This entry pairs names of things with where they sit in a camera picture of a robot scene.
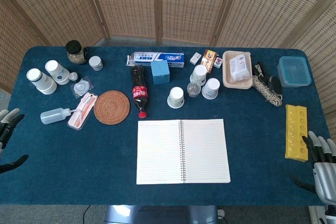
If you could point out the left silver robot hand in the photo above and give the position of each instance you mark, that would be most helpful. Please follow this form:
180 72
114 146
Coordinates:
8 127

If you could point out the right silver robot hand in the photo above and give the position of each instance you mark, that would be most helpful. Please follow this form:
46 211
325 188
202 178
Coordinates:
323 176

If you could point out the spiral notebook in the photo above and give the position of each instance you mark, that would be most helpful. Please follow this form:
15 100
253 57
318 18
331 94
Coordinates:
183 153

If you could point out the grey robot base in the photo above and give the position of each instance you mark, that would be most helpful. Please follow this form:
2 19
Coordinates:
162 214

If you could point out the white floor stand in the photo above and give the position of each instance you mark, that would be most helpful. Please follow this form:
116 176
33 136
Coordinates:
315 216

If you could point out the clear plastic squeeze bottle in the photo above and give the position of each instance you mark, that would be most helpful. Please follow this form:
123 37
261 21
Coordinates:
51 116

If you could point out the yellow block with holes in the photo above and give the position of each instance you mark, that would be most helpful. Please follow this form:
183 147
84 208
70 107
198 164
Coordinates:
296 132

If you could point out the white paper cup stack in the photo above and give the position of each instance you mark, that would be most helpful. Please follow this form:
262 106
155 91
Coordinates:
42 82

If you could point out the pink toothbrush package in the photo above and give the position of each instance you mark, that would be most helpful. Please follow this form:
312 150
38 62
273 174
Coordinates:
81 112

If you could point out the dark blue table cloth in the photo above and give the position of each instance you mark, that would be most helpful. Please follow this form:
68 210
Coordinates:
78 161

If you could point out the tiny clear capped vial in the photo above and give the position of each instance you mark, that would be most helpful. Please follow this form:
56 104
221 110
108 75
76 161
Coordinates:
73 76

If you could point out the round item in clear bag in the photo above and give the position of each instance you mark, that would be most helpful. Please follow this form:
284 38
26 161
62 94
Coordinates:
82 87

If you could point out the glass jar black lid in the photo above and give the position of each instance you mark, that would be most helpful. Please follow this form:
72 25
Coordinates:
76 53

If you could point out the black oval brush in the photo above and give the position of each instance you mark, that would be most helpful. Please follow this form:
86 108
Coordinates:
275 85

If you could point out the black white twine bundle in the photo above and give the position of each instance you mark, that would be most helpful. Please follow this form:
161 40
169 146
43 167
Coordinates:
265 90

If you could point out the round woven rattan coaster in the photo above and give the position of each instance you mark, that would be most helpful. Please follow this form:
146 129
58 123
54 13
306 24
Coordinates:
111 107

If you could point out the white plug socket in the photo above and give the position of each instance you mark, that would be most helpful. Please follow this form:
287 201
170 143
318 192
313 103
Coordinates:
221 212

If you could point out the small white cream jar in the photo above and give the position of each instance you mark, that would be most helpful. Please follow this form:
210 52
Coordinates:
95 63

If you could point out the blue plastic lidded container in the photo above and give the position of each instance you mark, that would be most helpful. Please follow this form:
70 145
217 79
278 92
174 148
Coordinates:
294 72

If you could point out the black binder clip tool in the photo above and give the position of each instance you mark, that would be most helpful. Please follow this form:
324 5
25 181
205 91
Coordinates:
261 70

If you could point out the cola bottle red cap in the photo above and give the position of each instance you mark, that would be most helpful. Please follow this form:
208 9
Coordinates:
139 90

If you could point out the white plastic packet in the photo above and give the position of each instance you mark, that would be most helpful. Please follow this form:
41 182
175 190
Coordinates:
239 68

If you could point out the beige rectangular tray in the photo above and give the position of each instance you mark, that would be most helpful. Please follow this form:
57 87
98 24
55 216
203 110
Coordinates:
227 77

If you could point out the blue print paper cup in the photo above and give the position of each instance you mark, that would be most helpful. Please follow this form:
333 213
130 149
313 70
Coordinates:
210 89

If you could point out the small white red tile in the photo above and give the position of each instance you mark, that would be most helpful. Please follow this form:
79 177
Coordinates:
218 63

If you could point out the small clear glass cup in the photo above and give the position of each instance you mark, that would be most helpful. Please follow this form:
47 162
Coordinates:
193 89

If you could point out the green print paper cup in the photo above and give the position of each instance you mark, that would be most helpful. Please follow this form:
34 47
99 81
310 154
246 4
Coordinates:
199 74
176 98

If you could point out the light blue cube box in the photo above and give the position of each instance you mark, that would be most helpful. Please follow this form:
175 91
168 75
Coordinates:
160 73

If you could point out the red playing card box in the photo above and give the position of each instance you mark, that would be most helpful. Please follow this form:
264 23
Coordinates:
209 60

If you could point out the blue white toothpaste box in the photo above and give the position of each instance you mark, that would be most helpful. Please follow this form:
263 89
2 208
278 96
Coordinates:
157 58

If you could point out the small white box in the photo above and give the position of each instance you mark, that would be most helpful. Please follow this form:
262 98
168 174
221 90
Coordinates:
195 58

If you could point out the woven bamboo folding screen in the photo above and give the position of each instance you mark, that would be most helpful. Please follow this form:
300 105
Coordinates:
183 3

